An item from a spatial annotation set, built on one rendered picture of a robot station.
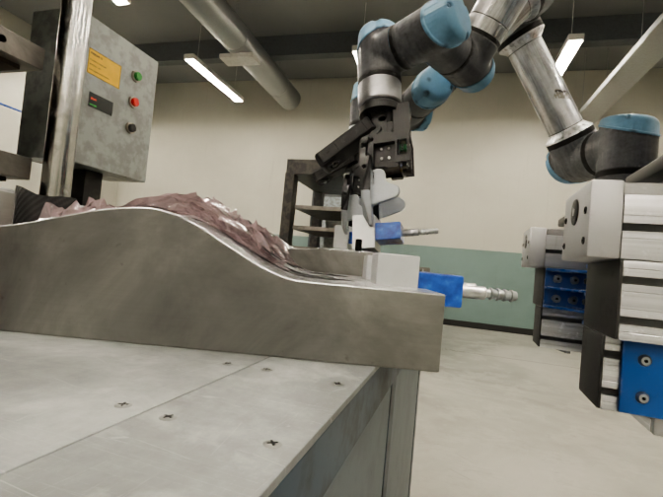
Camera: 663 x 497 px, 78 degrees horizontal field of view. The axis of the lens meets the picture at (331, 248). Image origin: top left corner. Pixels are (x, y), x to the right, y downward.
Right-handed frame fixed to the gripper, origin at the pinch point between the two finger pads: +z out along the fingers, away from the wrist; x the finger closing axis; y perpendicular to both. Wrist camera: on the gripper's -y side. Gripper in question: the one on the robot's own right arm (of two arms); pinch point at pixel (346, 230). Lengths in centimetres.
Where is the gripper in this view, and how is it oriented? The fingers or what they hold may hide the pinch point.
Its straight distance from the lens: 98.0
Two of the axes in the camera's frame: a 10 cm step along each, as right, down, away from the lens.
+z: -0.9, 10.0, -0.3
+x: 3.0, 0.6, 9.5
